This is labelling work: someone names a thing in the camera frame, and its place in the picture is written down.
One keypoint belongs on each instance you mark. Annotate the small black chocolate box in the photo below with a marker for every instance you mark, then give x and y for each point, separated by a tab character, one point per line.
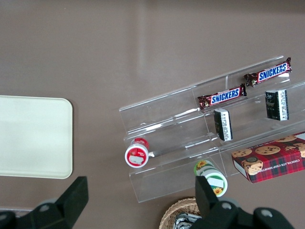
276	105
223	124

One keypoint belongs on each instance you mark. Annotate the stacked aluminium foil trays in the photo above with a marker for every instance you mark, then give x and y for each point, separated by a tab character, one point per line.
184	220

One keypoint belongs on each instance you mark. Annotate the cream plastic tray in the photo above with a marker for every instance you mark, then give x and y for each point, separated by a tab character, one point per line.
33	138

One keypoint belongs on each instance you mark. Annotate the red lid yogurt cup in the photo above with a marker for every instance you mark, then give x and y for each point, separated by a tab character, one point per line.
136	156

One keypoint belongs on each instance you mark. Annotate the Snickers chocolate bar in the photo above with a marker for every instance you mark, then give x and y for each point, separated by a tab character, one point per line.
269	72
224	96

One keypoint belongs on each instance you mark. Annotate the clear acrylic stepped shelf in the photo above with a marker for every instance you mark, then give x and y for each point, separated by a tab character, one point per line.
166	133

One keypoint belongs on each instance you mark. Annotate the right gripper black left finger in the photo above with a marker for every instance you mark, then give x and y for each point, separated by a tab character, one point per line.
69	205

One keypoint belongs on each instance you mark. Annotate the red chocolate chip cookie box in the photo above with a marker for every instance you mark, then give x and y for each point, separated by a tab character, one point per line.
274	162

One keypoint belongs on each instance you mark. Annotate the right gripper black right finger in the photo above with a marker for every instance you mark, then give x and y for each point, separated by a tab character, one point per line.
209	210

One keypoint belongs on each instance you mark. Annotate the light wicker basket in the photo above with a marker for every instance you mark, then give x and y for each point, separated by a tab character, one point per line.
171	212

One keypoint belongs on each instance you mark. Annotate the green sunflower lid cup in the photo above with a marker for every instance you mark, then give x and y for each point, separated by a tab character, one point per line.
215	177

